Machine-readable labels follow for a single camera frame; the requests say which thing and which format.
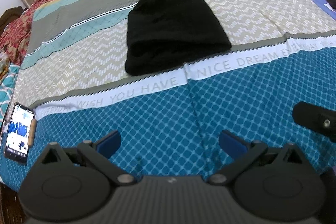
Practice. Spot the brown wooden stick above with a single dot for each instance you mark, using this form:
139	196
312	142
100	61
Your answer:
32	133

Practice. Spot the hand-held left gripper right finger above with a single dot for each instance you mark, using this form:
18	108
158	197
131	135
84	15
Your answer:
232	145

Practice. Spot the black pants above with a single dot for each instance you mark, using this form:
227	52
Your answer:
173	29

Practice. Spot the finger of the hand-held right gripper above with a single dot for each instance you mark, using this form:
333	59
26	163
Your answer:
312	116

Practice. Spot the patterned teal bed sheet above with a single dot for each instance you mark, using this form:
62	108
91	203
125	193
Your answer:
157	113

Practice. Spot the dark wooden headboard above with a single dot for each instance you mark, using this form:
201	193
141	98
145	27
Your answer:
9	16

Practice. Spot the black smartphone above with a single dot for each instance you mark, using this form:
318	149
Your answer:
19	134

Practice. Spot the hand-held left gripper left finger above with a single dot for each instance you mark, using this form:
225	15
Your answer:
109	144

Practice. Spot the teal diamond pattern cloth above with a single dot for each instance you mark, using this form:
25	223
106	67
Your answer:
6	92

